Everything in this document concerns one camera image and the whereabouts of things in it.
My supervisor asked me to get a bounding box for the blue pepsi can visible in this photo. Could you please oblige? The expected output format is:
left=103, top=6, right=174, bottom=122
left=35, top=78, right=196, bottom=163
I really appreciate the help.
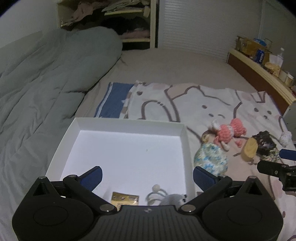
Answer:
left=254, top=49, right=265, bottom=65

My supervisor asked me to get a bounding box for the white jar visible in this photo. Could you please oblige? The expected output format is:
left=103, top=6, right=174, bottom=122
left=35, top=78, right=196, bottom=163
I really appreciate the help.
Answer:
left=285, top=73, right=294, bottom=87

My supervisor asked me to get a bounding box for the white cardboard box tray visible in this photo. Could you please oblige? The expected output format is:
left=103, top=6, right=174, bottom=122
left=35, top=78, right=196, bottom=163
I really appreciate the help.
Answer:
left=46, top=118, right=196, bottom=205

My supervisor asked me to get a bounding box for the grey-green duvet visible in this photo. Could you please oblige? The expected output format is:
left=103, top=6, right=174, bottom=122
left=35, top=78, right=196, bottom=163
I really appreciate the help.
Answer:
left=1, top=27, right=122, bottom=211

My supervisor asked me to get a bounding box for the clear plastic bottle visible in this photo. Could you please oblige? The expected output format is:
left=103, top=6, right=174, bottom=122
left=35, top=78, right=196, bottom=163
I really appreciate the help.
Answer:
left=277, top=47, right=285, bottom=61

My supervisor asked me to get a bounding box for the floral blue fabric pouch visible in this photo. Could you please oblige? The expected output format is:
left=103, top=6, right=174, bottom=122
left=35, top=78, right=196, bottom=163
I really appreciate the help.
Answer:
left=194, top=134, right=228, bottom=176

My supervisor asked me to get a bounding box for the oval wooden block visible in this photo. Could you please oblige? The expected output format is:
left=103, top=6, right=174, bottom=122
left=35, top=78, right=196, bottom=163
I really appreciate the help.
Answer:
left=241, top=138, right=258, bottom=161

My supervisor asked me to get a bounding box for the white speckled crochet toy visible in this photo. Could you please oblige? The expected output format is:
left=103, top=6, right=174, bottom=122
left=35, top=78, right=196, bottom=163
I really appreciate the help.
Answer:
left=279, top=131, right=292, bottom=147

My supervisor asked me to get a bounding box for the cartoon cat patterned cloth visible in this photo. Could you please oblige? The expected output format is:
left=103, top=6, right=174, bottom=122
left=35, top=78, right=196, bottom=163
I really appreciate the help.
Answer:
left=94, top=81, right=295, bottom=239

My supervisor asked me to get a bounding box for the pink crochet doll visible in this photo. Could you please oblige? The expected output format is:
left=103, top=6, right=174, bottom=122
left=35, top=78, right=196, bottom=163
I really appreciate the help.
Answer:
left=211, top=118, right=247, bottom=152

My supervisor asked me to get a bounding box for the dark crochet flower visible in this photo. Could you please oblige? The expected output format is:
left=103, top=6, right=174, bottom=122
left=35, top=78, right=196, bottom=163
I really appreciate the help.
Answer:
left=252, top=131, right=276, bottom=155

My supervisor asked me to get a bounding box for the yellow card box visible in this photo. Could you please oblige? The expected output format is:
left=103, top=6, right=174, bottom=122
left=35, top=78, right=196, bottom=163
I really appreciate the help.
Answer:
left=111, top=192, right=139, bottom=207

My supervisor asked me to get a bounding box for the tissue pack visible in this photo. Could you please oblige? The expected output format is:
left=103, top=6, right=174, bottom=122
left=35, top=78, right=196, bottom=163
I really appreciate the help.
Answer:
left=269, top=54, right=283, bottom=69

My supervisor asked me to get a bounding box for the brown cardboard box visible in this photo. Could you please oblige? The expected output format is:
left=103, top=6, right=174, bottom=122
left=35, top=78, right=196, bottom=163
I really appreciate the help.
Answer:
left=235, top=36, right=269, bottom=59

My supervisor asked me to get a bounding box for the wooden headboard ledge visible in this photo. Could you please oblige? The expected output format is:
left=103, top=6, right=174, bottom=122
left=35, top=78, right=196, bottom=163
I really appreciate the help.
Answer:
left=227, top=49, right=295, bottom=114

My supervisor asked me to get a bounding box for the cream wall shelf unit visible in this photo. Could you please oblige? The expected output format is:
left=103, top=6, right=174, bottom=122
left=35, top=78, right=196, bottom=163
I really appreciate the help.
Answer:
left=56, top=0, right=159, bottom=50

